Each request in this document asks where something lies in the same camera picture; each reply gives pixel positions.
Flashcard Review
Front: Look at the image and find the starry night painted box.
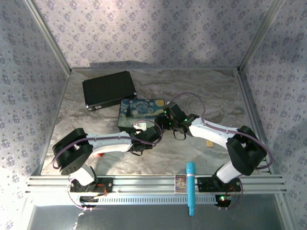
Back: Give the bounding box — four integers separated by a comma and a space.
117, 98, 166, 133

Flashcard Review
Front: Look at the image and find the black flat case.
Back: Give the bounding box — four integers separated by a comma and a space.
82, 70, 138, 112

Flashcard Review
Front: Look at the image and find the small picture card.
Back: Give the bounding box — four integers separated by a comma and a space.
174, 174, 188, 194

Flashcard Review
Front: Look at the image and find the turquoise marker pen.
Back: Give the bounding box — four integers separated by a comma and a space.
186, 161, 197, 217

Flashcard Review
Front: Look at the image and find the left controller board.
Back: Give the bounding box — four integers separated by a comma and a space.
79, 195, 106, 208

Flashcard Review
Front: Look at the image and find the grey metal sheet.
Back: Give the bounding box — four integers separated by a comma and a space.
25, 205, 287, 230

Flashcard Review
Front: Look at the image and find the right controller board with LED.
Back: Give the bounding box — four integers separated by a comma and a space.
214, 194, 233, 208

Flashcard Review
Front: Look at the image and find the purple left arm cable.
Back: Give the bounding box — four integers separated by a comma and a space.
52, 120, 164, 212

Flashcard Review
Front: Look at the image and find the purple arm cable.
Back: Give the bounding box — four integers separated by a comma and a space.
52, 120, 164, 212
170, 92, 274, 212

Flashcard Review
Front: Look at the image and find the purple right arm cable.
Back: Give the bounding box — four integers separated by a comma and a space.
170, 92, 274, 212

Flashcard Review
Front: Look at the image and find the aluminium front frame rail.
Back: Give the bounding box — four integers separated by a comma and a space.
25, 174, 287, 194

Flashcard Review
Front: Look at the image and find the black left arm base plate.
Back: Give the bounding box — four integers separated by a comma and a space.
70, 177, 114, 194

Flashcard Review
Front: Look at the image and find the grey slotted cable duct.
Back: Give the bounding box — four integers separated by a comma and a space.
76, 194, 218, 206

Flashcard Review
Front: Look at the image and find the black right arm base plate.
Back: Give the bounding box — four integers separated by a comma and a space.
197, 176, 242, 193

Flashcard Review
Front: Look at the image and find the aluminium side frame rail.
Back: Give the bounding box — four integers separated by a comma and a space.
236, 68, 274, 173

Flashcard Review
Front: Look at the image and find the white loose cord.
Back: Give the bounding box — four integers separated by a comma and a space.
71, 211, 84, 229

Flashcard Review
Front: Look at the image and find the aluminium frame post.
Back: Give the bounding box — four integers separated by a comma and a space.
239, 0, 286, 70
24, 0, 72, 72

